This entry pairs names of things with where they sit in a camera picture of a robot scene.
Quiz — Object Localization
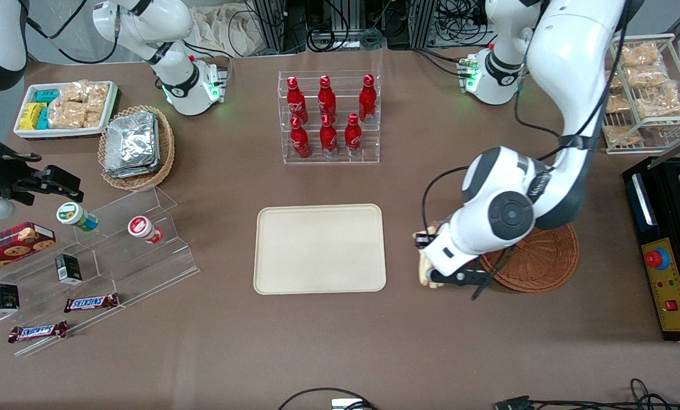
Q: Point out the white wire rack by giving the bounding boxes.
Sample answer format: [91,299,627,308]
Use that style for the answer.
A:
[602,33,680,155]

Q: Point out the red capped drink bottle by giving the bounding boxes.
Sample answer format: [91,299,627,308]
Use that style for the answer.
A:
[127,215,164,244]

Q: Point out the white cloth bag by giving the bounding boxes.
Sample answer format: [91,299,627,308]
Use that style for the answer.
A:
[191,3,268,58]

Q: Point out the clear acrylic stepped display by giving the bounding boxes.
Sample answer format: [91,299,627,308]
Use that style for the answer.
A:
[0,185,200,358]

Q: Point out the black and white box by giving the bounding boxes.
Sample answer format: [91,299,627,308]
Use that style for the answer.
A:
[0,283,20,315]

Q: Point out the black connector with cables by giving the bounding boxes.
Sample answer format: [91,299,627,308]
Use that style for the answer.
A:
[494,379,680,410]

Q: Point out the yellow snack pack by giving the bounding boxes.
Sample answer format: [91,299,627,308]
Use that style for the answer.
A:
[19,102,47,130]

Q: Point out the brown round wicker basket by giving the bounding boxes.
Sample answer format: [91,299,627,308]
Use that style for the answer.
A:
[480,223,580,294]

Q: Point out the triangular sandwich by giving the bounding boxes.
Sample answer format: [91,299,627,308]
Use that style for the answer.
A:
[412,230,440,289]

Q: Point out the red cookie box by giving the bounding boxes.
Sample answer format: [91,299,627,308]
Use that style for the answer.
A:
[0,222,56,278]

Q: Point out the light tan wicker basket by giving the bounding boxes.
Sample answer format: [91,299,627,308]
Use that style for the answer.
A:
[97,105,175,191]

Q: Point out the silver foil pack stack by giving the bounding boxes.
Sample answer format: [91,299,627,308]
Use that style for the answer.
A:
[104,110,161,179]

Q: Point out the black and yellow control box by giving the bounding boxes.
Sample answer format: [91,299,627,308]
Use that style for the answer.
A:
[622,157,680,342]

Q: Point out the red cola bottle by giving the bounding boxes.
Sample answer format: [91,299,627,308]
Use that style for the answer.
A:
[286,76,308,123]
[319,114,339,158]
[345,113,363,157]
[290,117,312,159]
[358,73,377,124]
[317,75,337,121]

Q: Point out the beige rectangular tray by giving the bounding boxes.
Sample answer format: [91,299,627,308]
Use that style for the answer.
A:
[253,203,387,296]

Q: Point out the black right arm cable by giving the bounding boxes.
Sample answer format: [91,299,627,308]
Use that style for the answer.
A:
[26,0,118,64]

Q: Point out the clear acrylic bottle rack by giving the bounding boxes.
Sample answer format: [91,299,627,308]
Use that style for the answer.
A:
[277,69,382,166]

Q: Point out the white rectangular snack tray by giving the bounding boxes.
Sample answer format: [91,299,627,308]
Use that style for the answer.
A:
[13,81,120,140]

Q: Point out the small black box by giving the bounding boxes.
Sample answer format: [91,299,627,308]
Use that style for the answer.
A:
[54,254,83,285]

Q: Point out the snickers chocolate bar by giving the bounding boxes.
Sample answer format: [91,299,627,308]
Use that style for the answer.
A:
[64,293,120,313]
[8,321,68,343]

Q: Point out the black looped cable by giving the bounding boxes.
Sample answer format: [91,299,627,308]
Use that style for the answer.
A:
[277,387,378,410]

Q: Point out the green capped drink bottle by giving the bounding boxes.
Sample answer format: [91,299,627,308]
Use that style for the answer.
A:
[56,202,99,232]

